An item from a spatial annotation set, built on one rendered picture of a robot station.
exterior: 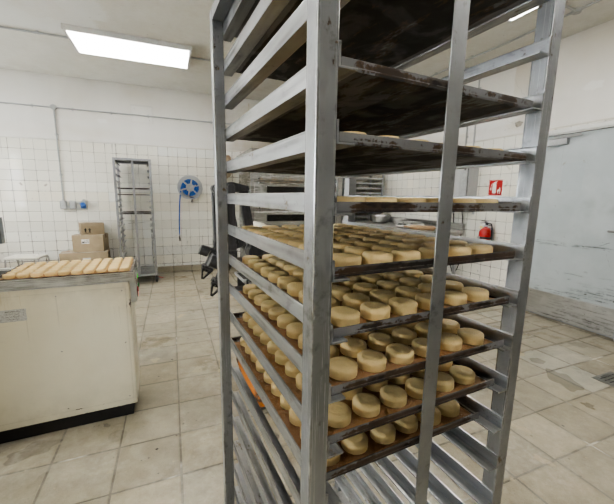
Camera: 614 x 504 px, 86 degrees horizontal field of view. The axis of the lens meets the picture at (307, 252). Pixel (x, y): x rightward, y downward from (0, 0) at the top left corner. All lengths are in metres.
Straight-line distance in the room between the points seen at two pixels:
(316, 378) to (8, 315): 1.95
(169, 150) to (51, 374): 4.45
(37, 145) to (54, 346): 4.47
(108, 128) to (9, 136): 1.25
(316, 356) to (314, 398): 0.06
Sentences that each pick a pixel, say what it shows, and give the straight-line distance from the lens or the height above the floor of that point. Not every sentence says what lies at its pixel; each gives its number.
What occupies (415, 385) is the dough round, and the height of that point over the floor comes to 0.97.
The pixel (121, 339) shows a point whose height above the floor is 0.50.
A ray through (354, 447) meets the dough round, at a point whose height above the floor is 0.88.
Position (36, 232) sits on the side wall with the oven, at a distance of 6.43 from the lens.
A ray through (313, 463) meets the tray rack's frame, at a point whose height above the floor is 0.95.
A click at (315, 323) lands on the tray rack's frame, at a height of 1.16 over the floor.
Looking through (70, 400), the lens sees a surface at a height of 0.19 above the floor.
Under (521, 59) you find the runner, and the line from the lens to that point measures 0.78.
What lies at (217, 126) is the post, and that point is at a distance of 1.02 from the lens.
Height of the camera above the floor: 1.33
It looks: 10 degrees down
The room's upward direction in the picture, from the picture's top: 1 degrees clockwise
